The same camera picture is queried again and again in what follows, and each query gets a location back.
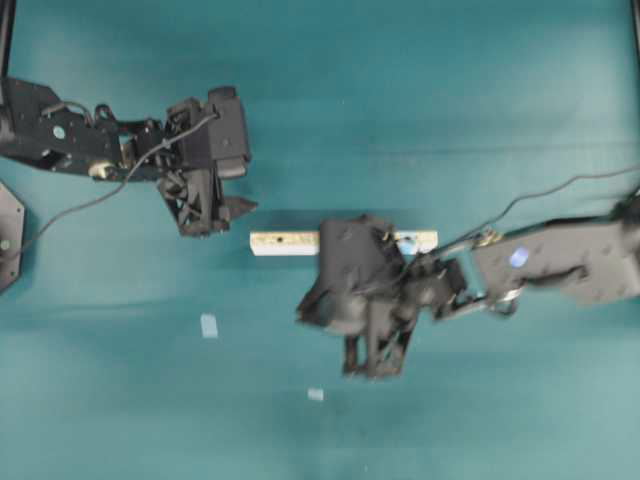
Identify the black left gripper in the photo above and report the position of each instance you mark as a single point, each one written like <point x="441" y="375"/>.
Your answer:
<point x="192" y="189"/>

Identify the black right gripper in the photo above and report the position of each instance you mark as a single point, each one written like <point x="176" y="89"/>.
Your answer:
<point x="428" y="282"/>

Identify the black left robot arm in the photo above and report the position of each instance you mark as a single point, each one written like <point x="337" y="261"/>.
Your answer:
<point x="42" y="131"/>

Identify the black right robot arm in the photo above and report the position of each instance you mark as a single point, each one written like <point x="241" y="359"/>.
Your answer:
<point x="595" y="260"/>

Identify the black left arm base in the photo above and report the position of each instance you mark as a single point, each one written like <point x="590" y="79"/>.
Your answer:
<point x="12" y="224"/>

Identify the blue tape marker left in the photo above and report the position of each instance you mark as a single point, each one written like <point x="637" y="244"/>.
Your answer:
<point x="209" y="326"/>

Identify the blue tape marker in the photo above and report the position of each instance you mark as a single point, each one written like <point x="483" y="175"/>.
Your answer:
<point x="209" y="326"/>
<point x="315" y="394"/>

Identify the blue tape marker centre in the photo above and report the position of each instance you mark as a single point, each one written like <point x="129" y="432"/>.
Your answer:
<point x="315" y="394"/>

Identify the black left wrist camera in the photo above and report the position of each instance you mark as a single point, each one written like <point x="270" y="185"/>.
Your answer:
<point x="230" y="141"/>

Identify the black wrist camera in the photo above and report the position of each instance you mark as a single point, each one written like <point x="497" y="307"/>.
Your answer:
<point x="230" y="141"/>
<point x="357" y="258"/>

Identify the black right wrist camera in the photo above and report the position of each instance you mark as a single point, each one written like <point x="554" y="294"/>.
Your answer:
<point x="357" y="258"/>

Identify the black frame post left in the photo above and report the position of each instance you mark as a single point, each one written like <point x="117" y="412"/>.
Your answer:
<point x="7" y="19"/>

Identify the black frame post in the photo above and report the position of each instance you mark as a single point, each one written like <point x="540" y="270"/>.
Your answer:
<point x="635" y="19"/>
<point x="7" y="19"/>

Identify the black frame post right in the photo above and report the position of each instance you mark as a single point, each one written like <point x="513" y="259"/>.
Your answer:
<point x="635" y="19"/>

